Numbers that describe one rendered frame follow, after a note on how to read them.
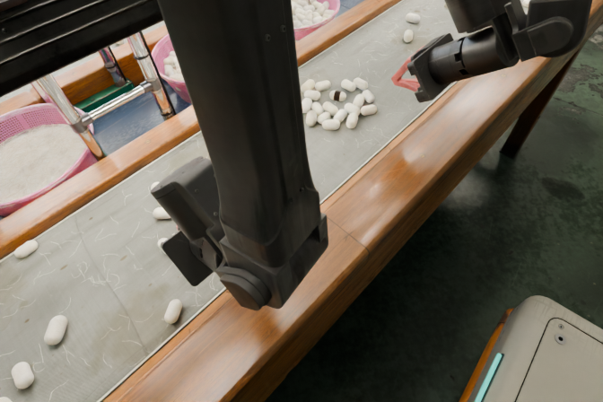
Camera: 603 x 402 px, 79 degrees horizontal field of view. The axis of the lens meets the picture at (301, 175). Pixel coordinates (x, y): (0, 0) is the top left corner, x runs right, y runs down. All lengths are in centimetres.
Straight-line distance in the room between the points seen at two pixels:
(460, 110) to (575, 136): 134
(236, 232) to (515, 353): 93
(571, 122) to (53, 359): 208
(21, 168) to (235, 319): 54
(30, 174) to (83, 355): 40
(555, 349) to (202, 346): 87
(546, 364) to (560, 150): 110
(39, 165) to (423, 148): 73
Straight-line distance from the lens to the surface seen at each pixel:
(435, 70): 59
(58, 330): 63
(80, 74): 102
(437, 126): 74
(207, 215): 32
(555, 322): 118
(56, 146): 91
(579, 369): 116
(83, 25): 47
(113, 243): 68
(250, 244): 26
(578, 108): 226
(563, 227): 172
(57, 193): 76
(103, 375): 60
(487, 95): 84
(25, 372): 63
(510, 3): 53
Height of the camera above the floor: 126
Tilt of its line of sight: 52 degrees down
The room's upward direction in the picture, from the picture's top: 4 degrees counter-clockwise
